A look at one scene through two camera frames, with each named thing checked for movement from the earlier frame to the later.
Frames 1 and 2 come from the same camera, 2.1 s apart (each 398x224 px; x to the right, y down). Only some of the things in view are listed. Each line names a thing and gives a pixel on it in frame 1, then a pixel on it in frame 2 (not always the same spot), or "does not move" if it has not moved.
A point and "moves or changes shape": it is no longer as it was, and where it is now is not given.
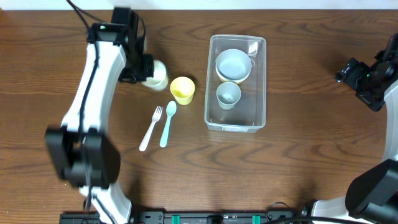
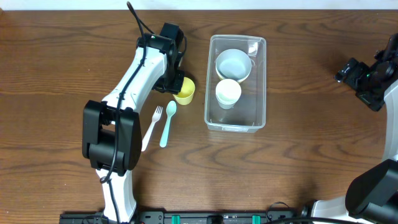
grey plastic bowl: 234,65 does not move
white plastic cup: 160,80 moves or changes shape
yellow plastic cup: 183,89 does not move
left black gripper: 147,69 to 175,81
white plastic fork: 155,117 does not move
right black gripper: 347,73 does not move
